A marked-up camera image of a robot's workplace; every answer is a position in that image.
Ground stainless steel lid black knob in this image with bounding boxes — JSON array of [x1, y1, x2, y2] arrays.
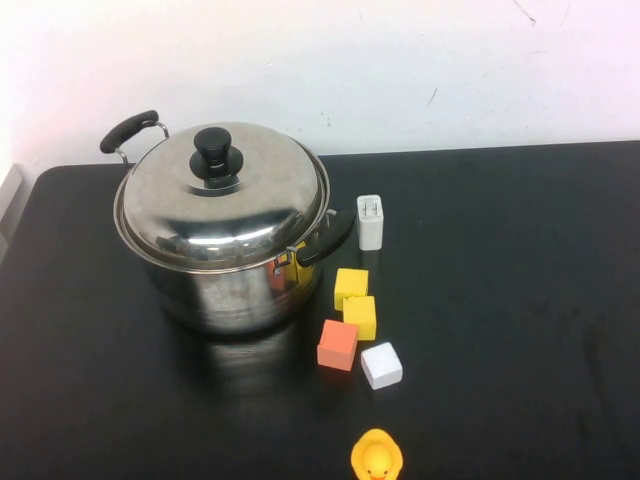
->
[[119, 121, 331, 269]]

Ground white charger plug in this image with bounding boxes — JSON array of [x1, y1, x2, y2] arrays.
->
[[355, 194, 386, 251]]

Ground yellow foam cube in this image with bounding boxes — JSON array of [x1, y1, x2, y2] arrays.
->
[[342, 295, 378, 343], [333, 267, 371, 311]]

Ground orange foam cube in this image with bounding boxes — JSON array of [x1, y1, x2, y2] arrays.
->
[[316, 319, 360, 373]]

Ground white foam cube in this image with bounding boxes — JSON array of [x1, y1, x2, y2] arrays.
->
[[360, 341, 405, 391]]

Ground yellow rubber duck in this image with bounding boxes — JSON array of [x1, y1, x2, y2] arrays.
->
[[350, 427, 405, 480]]

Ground stainless steel pot black handles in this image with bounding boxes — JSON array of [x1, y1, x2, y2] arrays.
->
[[99, 109, 358, 335]]

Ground grey metal frame edge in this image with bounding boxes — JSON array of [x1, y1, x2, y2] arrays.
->
[[0, 163, 25, 264]]

